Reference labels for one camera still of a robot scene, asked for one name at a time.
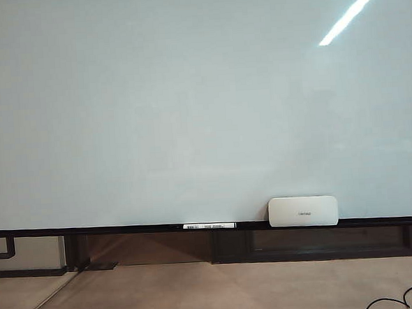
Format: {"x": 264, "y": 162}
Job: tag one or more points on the black vertical column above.
{"x": 74, "y": 253}

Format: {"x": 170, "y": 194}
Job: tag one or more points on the white rounded board eraser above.
{"x": 302, "y": 211}

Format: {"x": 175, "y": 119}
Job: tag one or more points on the black bent pipe bracket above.
{"x": 11, "y": 248}

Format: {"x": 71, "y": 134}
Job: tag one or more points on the black wall baseboard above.
{"x": 24, "y": 273}

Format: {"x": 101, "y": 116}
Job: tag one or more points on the metal floor rail strip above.
{"x": 43, "y": 301}

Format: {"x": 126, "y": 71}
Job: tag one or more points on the glossy white whiteboard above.
{"x": 120, "y": 131}

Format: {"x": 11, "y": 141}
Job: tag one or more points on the white marker pen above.
{"x": 210, "y": 226}

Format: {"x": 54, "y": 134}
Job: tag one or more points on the dark flat floor plate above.
{"x": 104, "y": 265}

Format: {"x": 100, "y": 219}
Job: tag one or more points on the black whiteboard pen tray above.
{"x": 126, "y": 229}

